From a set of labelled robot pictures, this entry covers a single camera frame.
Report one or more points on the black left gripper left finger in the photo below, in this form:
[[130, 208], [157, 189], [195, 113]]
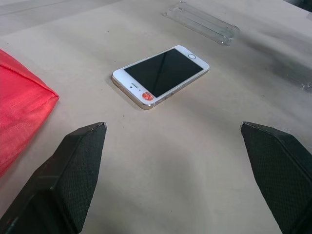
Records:
[[68, 175]]

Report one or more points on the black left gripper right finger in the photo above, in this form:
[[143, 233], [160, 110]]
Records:
[[282, 175]]

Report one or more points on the white smartphone with red sticker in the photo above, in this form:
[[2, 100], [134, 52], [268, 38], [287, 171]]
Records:
[[163, 73]]

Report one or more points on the red fabric pouch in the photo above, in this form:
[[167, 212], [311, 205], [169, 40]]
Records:
[[19, 97]]

